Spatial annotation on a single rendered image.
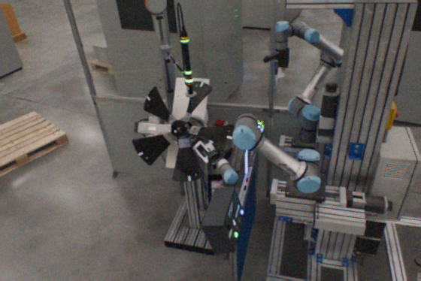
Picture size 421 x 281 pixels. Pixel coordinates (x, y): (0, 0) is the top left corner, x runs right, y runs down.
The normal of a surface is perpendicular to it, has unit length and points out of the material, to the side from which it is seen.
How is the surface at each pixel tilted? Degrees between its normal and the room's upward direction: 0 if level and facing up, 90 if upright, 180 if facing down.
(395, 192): 90
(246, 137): 86
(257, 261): 0
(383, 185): 90
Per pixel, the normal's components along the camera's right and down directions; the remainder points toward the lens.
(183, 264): -0.07, -0.82
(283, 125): -0.26, 0.57
